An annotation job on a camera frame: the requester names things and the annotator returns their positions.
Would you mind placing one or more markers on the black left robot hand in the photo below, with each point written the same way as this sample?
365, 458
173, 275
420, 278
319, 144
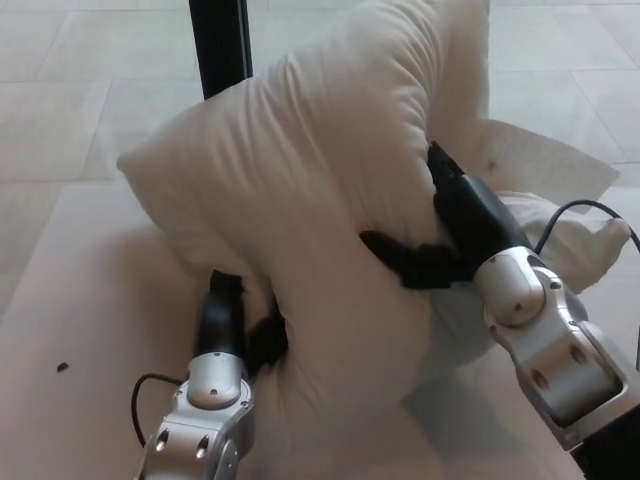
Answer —
220, 315

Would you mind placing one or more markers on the small dark crumb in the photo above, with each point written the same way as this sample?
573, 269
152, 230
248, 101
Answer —
62, 368

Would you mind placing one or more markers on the black vertical pole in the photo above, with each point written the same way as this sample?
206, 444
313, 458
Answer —
220, 45

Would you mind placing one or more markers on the white square pillow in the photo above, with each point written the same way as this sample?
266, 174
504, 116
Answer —
300, 190

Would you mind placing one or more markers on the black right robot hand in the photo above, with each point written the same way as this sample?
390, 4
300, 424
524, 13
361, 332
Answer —
480, 220

